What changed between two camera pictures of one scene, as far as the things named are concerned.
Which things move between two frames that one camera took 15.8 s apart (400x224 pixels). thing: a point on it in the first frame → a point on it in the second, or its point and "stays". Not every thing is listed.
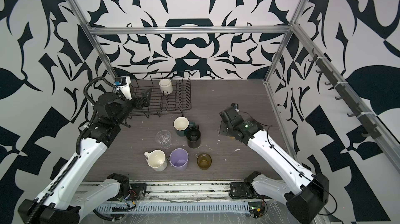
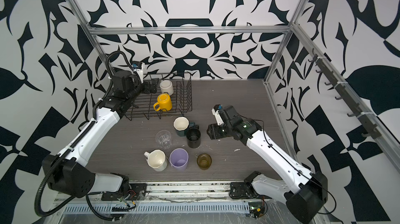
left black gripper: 145,101 → 153,86
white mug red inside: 165,85 stays
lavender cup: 178,158 stays
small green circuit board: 256,209 stays
